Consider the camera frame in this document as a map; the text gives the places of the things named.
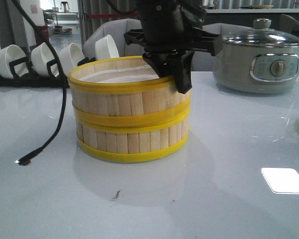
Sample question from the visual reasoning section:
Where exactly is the left grey upholstered chair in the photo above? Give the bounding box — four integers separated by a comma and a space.
82, 18, 144, 58

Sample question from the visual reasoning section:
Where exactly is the black cable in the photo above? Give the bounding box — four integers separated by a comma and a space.
11, 0, 68, 166

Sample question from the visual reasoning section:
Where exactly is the right grey upholstered chair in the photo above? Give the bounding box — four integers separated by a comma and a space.
191, 23, 251, 71

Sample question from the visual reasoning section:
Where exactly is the grey upholstered chair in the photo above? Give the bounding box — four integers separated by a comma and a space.
191, 23, 251, 71
82, 18, 144, 58

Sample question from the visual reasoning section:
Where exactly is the glass pot lid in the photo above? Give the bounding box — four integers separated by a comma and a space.
223, 18, 299, 47

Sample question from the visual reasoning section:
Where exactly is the grey-green electric cooking pot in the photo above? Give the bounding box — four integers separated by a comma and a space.
213, 43, 299, 94

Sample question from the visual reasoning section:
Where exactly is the bamboo steamer tier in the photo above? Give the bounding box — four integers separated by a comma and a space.
68, 56, 191, 127
76, 115, 189, 163

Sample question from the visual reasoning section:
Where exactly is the black bowl rack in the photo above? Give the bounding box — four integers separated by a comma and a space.
0, 56, 97, 88

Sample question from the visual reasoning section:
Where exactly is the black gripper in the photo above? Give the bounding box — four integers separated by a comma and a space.
124, 0, 222, 94

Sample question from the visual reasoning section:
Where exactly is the white ceramic bowl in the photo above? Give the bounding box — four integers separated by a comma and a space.
95, 34, 119, 60
31, 43, 54, 77
0, 44, 26, 79
58, 43, 85, 77

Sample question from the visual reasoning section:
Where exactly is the red bin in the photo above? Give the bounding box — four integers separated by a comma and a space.
41, 25, 49, 42

